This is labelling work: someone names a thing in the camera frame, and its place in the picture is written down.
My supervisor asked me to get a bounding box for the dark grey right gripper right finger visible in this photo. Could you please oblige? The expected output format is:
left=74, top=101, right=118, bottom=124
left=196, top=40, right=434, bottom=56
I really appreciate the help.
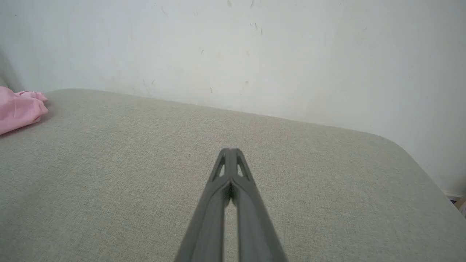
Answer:
left=230, top=148, right=289, bottom=262

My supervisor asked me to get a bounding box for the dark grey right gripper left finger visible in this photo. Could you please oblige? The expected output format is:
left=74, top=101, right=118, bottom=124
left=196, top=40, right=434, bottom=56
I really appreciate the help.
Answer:
left=174, top=148, right=231, bottom=262

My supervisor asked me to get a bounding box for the pink fabric garment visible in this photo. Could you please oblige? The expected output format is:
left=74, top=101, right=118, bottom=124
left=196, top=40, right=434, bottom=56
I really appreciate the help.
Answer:
left=0, top=86, right=49, bottom=135

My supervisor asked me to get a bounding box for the beige fabric sofa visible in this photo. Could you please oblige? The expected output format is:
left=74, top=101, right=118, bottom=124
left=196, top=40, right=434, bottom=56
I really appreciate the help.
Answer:
left=0, top=88, right=466, bottom=262

